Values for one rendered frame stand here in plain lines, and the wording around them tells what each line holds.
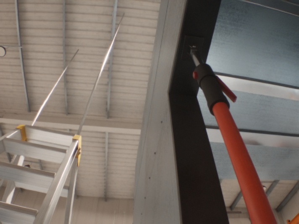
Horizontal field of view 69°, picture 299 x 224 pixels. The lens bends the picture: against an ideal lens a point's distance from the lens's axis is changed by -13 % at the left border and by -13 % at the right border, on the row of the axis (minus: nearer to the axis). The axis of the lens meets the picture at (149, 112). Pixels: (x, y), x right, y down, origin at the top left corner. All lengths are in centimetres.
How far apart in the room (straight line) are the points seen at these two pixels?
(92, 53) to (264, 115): 593
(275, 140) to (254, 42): 111
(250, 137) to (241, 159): 212
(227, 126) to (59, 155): 82
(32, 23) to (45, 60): 124
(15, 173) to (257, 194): 80
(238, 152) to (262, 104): 195
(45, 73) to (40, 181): 731
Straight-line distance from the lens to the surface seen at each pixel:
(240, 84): 210
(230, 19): 189
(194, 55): 72
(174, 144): 66
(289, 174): 331
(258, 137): 254
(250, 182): 36
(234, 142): 42
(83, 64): 767
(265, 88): 221
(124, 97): 816
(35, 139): 141
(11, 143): 118
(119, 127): 818
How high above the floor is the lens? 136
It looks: 54 degrees up
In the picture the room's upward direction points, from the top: straight up
